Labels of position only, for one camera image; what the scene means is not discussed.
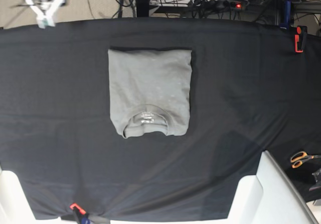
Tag grey T-shirt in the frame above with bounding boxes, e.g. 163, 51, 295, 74
108, 49, 192, 139

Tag white power strip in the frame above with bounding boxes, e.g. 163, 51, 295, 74
149, 0, 250, 10

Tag black metal stand pole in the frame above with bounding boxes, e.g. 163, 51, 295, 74
135, 0, 150, 18

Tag red black clamp right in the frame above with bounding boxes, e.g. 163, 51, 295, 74
294, 26, 308, 53

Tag black table cloth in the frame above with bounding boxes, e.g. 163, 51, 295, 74
1, 18, 320, 221

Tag white chair left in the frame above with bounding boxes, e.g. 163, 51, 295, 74
1, 169, 36, 223

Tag white chair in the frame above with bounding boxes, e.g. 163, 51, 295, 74
1, 169, 36, 223
227, 151, 318, 224

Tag black tool right edge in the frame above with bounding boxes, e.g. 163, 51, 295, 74
309, 169, 321, 191

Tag white chair right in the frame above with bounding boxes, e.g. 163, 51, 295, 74
227, 151, 318, 224

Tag red blue clamp bottom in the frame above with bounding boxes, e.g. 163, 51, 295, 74
70, 203, 91, 224

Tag blue clamp handle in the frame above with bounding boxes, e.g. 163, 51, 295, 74
279, 1, 291, 29

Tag orange handled scissors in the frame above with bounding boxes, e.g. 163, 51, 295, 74
290, 151, 320, 169

